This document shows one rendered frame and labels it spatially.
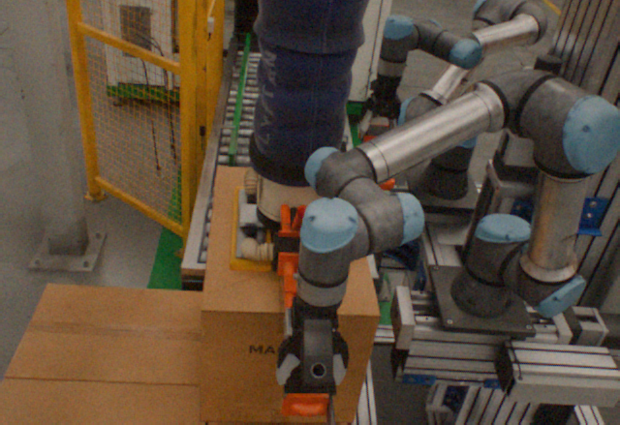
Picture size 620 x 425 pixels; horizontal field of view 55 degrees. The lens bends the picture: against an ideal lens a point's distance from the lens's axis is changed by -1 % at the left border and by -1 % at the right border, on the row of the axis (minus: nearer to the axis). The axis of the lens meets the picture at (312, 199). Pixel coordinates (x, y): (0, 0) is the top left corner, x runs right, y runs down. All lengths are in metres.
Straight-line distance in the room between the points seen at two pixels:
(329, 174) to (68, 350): 1.27
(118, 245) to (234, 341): 1.89
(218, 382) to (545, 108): 0.97
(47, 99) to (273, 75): 1.59
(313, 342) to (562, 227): 0.55
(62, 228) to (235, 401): 1.73
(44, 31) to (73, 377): 1.34
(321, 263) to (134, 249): 2.42
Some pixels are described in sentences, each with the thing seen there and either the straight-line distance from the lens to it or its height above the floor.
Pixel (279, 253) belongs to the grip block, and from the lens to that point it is 1.27.
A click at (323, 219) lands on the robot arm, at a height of 1.56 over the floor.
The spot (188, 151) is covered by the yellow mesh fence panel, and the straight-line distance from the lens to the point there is 2.76.
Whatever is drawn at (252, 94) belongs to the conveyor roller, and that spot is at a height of 0.55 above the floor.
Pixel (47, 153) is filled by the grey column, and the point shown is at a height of 0.60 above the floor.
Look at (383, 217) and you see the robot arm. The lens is 0.87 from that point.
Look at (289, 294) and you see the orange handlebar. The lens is 1.20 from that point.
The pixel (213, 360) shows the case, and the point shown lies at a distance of 1.47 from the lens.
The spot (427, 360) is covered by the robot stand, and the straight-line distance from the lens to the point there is 1.60.
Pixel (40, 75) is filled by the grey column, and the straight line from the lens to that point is 2.70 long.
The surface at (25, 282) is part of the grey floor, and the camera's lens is 3.12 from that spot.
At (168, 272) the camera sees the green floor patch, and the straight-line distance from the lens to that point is 3.05.
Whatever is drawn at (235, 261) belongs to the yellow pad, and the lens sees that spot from 1.44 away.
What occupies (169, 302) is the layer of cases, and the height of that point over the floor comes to 0.54.
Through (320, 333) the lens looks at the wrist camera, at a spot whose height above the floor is 1.36.
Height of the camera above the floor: 2.03
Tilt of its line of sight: 34 degrees down
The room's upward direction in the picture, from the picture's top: 7 degrees clockwise
